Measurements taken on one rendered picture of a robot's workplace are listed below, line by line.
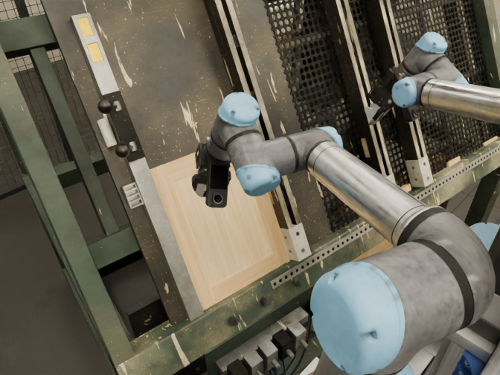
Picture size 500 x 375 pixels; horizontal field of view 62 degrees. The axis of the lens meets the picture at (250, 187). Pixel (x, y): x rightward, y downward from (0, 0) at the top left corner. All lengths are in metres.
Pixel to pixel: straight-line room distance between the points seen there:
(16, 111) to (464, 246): 1.05
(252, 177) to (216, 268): 0.70
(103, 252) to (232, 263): 0.41
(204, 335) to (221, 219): 0.37
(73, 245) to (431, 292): 0.96
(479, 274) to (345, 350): 0.17
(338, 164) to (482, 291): 0.31
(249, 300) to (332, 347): 0.95
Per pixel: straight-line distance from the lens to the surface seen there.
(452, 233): 0.57
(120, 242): 1.35
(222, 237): 1.41
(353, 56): 1.71
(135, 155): 1.26
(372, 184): 0.68
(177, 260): 1.33
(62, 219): 1.23
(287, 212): 1.46
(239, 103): 0.81
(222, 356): 1.51
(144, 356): 1.37
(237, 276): 1.45
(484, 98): 1.09
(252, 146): 0.78
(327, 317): 0.52
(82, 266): 1.25
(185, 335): 1.39
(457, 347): 1.05
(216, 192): 0.94
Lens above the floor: 2.03
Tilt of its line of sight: 38 degrees down
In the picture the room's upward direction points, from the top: 1 degrees counter-clockwise
